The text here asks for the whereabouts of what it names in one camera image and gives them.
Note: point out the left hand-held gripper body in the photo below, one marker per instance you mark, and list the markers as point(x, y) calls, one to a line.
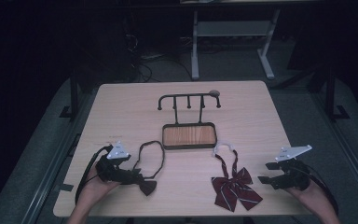
point(113, 172)

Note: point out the black metal stand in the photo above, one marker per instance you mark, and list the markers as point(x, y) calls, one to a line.
point(74, 96)
point(331, 93)

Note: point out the person's left hand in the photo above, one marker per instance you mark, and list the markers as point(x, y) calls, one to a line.
point(93, 186)

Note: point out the grey metal table frame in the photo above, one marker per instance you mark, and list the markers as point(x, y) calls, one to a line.
point(233, 28)

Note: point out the person's right hand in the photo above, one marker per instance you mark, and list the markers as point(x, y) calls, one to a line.
point(310, 197)

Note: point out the black rack with wooden base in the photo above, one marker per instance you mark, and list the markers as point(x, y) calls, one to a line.
point(189, 136)

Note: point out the red striped bow tie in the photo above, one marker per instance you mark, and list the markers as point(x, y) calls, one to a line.
point(234, 188)

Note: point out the dark brown bow tie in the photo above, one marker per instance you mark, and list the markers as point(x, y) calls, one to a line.
point(148, 187)

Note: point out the dark tape strip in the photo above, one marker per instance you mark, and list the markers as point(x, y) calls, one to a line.
point(64, 187)

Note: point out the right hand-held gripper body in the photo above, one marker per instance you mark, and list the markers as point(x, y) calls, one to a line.
point(293, 177)

